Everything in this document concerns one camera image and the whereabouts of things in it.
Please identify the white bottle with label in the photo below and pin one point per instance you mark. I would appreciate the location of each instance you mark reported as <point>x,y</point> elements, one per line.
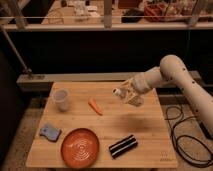
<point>128,96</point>

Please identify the orange carrot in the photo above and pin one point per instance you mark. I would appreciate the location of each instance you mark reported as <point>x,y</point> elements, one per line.
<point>92,103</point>

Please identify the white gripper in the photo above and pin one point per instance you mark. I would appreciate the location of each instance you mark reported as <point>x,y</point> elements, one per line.
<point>138,83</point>

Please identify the blue sponge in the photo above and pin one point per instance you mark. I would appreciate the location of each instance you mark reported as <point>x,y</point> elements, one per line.
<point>51,133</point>

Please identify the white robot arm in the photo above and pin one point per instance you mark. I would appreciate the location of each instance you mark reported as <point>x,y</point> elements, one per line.
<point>171,70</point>

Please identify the black white striped block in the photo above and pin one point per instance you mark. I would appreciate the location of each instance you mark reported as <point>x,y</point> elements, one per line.
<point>123,146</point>

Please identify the orange plate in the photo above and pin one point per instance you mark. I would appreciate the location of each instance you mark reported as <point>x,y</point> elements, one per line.
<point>80,148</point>

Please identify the metal railing frame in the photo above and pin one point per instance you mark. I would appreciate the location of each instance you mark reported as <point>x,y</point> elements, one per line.
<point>99,36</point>

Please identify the translucent plastic cup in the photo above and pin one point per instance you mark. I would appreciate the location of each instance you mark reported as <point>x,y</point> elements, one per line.
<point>61,99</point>

